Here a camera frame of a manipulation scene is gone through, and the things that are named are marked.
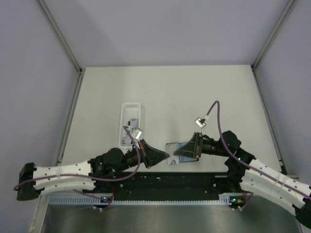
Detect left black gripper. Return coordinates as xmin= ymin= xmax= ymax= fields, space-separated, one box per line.
xmin=115 ymin=140 xmax=169 ymax=174

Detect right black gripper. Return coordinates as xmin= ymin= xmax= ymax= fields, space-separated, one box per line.
xmin=174 ymin=132 xmax=230 ymax=159

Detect blue card holder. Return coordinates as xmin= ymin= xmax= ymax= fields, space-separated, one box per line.
xmin=178 ymin=143 xmax=196 ymax=163

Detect white plastic basket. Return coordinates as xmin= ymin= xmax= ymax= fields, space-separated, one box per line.
xmin=118 ymin=102 xmax=141 ymax=149

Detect diamond print silver card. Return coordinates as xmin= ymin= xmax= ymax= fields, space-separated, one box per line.
xmin=165 ymin=143 xmax=179 ymax=166

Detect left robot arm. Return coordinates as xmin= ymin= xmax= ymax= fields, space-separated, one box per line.
xmin=14 ymin=140 xmax=169 ymax=201

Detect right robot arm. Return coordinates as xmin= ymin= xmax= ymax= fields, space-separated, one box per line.
xmin=174 ymin=131 xmax=311 ymax=228

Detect lower cards in basket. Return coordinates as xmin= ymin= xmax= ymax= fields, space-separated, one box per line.
xmin=121 ymin=135 xmax=132 ymax=147

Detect cards in basket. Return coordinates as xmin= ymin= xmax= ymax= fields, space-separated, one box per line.
xmin=126 ymin=118 xmax=139 ymax=129
xmin=121 ymin=135 xmax=132 ymax=147

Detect upper cards in basket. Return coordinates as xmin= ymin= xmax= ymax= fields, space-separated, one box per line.
xmin=126 ymin=118 xmax=139 ymax=129

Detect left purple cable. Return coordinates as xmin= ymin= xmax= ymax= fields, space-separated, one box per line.
xmin=13 ymin=125 xmax=141 ymax=212

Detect purple cable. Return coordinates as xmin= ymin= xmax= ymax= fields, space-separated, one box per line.
xmin=205 ymin=100 xmax=311 ymax=211
xmin=13 ymin=125 xmax=141 ymax=212

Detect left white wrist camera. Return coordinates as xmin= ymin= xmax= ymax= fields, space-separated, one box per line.
xmin=130 ymin=127 xmax=142 ymax=141

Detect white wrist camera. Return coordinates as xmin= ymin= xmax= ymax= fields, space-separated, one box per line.
xmin=130 ymin=127 xmax=142 ymax=141
xmin=195 ymin=116 xmax=208 ymax=129

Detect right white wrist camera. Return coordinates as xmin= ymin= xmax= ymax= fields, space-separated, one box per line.
xmin=195 ymin=116 xmax=208 ymax=129

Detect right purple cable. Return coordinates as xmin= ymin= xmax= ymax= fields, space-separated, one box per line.
xmin=205 ymin=100 xmax=311 ymax=211

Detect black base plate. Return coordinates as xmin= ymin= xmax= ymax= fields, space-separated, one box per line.
xmin=83 ymin=172 xmax=243 ymax=200

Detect grey slotted cable duct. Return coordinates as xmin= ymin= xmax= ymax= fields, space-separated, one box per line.
xmin=49 ymin=195 xmax=245 ymax=207

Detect left aluminium frame post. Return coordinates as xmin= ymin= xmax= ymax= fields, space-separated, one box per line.
xmin=36 ymin=0 xmax=83 ymax=73

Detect aluminium frame post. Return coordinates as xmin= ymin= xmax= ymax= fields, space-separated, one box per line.
xmin=251 ymin=0 xmax=297 ymax=71
xmin=36 ymin=0 xmax=83 ymax=73

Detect right aluminium frame post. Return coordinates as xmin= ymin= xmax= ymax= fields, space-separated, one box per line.
xmin=251 ymin=0 xmax=297 ymax=71

